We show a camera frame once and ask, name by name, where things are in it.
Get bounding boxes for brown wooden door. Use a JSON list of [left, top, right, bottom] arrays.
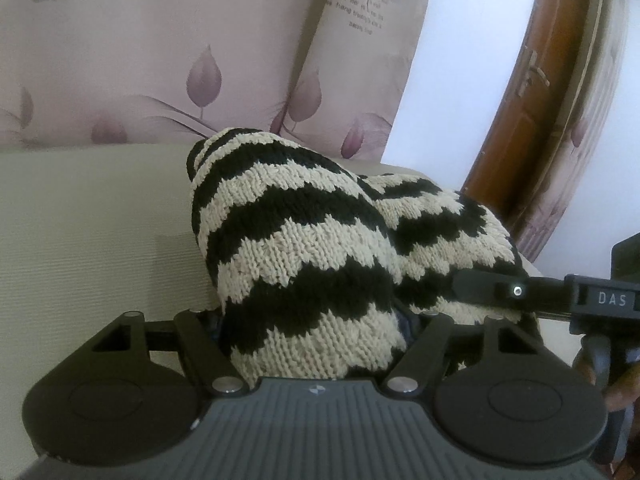
[[459, 0, 601, 256]]

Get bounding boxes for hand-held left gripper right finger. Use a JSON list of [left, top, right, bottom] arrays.
[[382, 310, 543, 399]]

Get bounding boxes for black and white striped sweater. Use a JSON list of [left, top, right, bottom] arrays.
[[186, 126, 542, 380]]

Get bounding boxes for metal door handle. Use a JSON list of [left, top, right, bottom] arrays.
[[517, 49, 551, 98]]

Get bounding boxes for person's right hand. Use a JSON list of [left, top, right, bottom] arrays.
[[574, 344, 640, 413]]

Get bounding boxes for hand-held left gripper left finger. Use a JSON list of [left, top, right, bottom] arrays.
[[75, 309, 252, 399]]

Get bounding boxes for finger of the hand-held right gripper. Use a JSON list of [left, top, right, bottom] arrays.
[[447, 267, 577, 322]]

